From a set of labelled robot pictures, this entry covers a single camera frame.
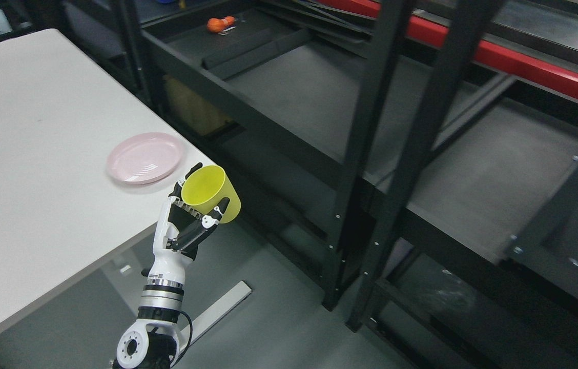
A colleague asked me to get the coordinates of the red metal beam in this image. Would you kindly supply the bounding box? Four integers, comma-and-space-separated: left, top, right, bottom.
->
315, 0, 578, 114

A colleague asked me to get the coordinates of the orange toy on shelf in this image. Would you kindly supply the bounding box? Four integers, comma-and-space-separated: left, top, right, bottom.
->
207, 16, 237, 33

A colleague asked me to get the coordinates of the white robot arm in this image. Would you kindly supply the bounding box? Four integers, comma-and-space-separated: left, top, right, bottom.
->
109, 279, 194, 368

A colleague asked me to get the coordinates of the black metal shelf rack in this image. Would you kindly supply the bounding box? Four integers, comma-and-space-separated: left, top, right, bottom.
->
64, 1, 578, 368

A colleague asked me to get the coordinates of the white table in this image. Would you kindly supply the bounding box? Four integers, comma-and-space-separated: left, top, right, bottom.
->
0, 29, 213, 334

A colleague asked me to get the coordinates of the yellow plastic cup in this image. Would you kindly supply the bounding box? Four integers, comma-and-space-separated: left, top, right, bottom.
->
181, 165, 241, 223

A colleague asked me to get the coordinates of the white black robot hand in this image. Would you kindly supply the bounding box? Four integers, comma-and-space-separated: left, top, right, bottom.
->
143, 162, 230, 285

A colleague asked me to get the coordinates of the pink plastic plate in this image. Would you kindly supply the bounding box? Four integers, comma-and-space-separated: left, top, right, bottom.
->
106, 132, 184, 185

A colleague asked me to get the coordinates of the white board on floor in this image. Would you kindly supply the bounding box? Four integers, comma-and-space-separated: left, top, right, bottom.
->
188, 280, 253, 346

